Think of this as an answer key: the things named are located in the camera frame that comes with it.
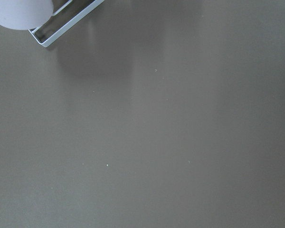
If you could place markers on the white cup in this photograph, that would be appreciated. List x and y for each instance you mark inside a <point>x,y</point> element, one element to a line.
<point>25,14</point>

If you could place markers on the white wire cup rack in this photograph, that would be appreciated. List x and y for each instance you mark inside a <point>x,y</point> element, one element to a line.
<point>66,14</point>

